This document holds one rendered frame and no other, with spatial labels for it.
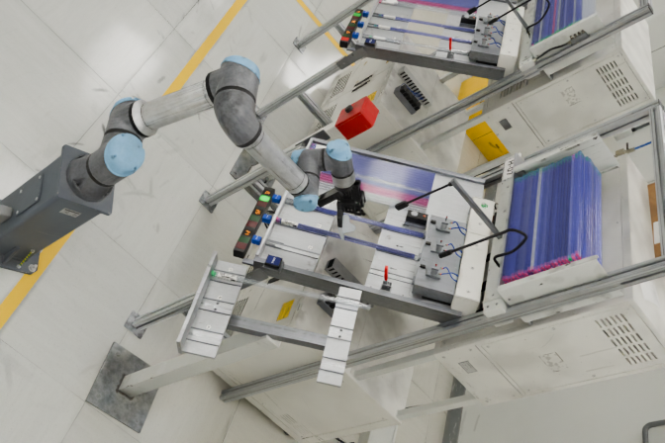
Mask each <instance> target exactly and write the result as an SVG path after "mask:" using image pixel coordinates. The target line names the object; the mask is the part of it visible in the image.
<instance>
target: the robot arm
mask: <svg viewBox="0 0 665 443"><path fill-rule="evenodd" d="M259 84H260V71H259V68H258V67H257V65H256V64H255V63H254V62H253V61H252V60H250V59H248V58H246V57H243V56H240V55H230V56H228V57H226V58H225V59H224V60H223V61H222V63H221V68H219V69H217V70H214V71H212V72H209V73H208V74H207V75H206V77H205V80H203V81H201V82H198V83H195V84H193V85H190V86H188V87H185V88H182V89H180V90H177V91H175V92H172V93H169V94H167V95H164V96H162V97H159V98H156V99H154V100H151V101H149V102H147V101H145V100H142V99H139V98H136V97H135V99H133V98H132V97H126V98H122V99H120V100H119V101H117V102H116V103H115V105H114V106H113V108H112V110H111V112H110V115H109V121H108V124H107V126H106V129H105V133H104V136H103V139H102V142H101V145H100V147H99V148H98V149H97V150H96V151H94V152H93V153H91V154H84V155H80V156H78V157H76V158H75V159H73V160H72V161H71V162H70V163H69V164H68V166H67V169H66V180H67V183H68V185H69V187H70V189H71V190H72V192H73V193H74V194H75V195H76V196H78V197H79V198H80V199H82V200H84V201H87V202H99V201H101V200H103V199H104V198H106V197H107V196H108V195H109V194H110V193H111V192H112V190H113V188H114V186H115V184H117V183H119V182H120V181H122V180H123V179H125V178H126V177H128V176H130V175H132V174H134V173H135V172H136V171H137V170H138V169H139V168H140V167H141V166H142V165H143V162H144V158H145V151H144V148H143V140H144V139H145V138H147V137H150V136H152V135H155V134H156V133H157V131H158V129H159V128H162V127H164V126H167V125H170V124H173V123H175V122H178V121H181V120H184V119H186V118H189V117H192V116H195V115H198V114H200V113H203V112H206V111H209V110H211V109H214V112H215V115H216V118H217V120H218V123H219V124H220V126H221V128H222V130H223V131H224V133H225V134H226V135H227V137H228V138H229V139H230V140H231V141H232V143H234V144H235V145H236V146H237V147H238V148H244V149H245V150H246V151H247V152H248V153H249V154H250V155H251V156H252V157H253V158H254V159H255V160H256V161H257V162H258V163H259V164H260V165H261V166H262V167H263V168H265V169H266V170H267V171H268V172H269V173H270V174H271V175H272V176H273V177H274V178H275V179H276V180H277V181H278V182H279V183H280V184H281V185H282V186H283V187H284V188H285V189H286V190H287V191H288V192H289V193H290V194H291V195H292V196H293V197H294V199H293V202H294V203H293V205H294V208H295V209H296V210H298V211H300V212H310V211H313V210H314V209H315V208H316V207H317V205H318V206H319V207H320V208H321V207H323V206H325V205H327V204H329V203H331V202H333V201H335V200H337V202H336V207H337V227H338V232H339V236H340V238H341V240H342V241H344V234H345V233H347V232H352V231H355V230H356V226H355V225H354V224H353V223H351V222H350V218H349V215H343V213H350V214H354V215H355V216H361V208H364V203H366V200H365V194H364V191H362V190H360V185H361V180H355V174H354V169H353V163H352V153H351V151H350V147H349V144H348V142H347V141H346V140H344V139H335V140H332V141H330V142H329V143H328V145H327V147H326V148H313V149H307V148H304V149H298V150H294V151H293V152H292V154H291V158H290V157H289V156H288V155H287V154H286V153H285V152H284V151H283V150H282V149H281V148H280V147H279V146H278V145H277V144H276V143H275V142H274V141H273V140H272V139H271V138H270V137H269V136H268V135H267V134H266V132H265V131H264V130H263V126H262V123H261V122H260V121H259V120H258V119H257V117H256V114H255V104H256V98H257V92H258V86H259ZM323 171H330V172H331V174H332V182H333V184H334V188H332V189H330V190H328V191H326V192H324V193H323V194H321V195H320V196H319V186H320V175H321V172H323ZM363 196H364V198H363Z"/></svg>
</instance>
